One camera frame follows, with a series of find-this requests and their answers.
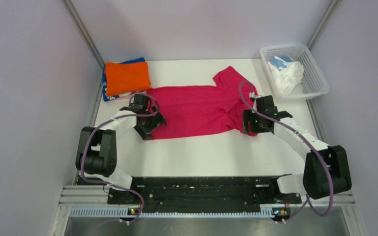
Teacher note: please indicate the light blue cloth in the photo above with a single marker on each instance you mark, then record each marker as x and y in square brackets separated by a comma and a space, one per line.
[281, 62]

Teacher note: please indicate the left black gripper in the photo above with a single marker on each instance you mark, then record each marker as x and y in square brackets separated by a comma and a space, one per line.
[157, 120]

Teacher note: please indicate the white cable duct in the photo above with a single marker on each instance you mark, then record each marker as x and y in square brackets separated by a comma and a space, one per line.
[121, 212]

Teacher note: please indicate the white plastic basket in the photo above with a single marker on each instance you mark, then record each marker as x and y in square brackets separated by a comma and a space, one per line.
[313, 83]

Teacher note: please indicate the orange folded t-shirt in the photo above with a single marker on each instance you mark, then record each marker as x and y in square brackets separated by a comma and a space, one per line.
[122, 78]

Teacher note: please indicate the white crumpled t-shirt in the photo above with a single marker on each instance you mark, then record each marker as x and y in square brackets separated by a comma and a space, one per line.
[286, 80]

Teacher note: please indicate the blue folded t-shirt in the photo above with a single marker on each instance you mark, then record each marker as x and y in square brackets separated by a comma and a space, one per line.
[105, 97]

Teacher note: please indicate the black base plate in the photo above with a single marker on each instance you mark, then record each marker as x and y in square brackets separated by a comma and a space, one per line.
[201, 195]

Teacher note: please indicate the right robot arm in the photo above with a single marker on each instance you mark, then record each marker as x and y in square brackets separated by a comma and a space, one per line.
[326, 169]

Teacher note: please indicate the light pink folded t-shirt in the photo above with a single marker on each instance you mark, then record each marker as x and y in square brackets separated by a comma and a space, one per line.
[129, 95]

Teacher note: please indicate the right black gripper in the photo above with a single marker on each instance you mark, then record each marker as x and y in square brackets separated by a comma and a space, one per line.
[248, 116]

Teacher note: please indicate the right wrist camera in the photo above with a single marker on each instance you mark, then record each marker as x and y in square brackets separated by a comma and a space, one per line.
[253, 96]

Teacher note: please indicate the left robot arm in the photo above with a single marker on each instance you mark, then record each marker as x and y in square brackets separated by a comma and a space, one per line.
[97, 149]

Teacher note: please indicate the aluminium rail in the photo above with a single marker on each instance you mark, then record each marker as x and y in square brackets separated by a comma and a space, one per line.
[89, 195]

